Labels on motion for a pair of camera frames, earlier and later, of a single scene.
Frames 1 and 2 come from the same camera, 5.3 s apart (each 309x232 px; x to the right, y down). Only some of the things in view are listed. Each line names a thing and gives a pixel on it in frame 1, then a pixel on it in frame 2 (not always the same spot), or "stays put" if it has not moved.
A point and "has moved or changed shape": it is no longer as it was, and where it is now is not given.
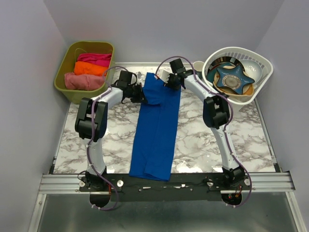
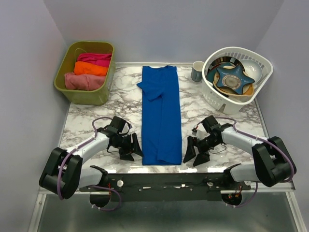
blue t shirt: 155,145 has moved or changed shape
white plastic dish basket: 238,102 stays put
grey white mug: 198,66 stays put
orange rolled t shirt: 84,67 stays put
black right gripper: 167,84 -> 201,158
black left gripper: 141,97 -> 125,154
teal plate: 211,72 stays put
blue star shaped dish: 233,79 stays put
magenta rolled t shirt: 103,59 stays put
